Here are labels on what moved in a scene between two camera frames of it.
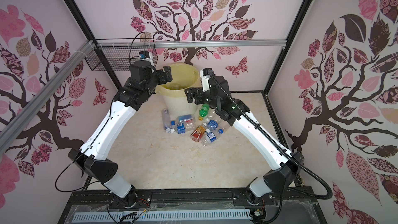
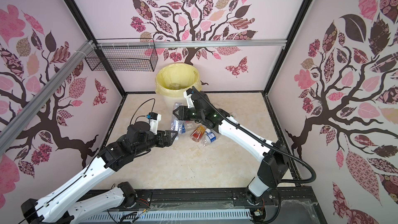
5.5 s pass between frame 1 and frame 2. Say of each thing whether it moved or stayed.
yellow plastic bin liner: stayed
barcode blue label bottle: stayed
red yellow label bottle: stayed
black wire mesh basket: stayed
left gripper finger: moved
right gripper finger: moved
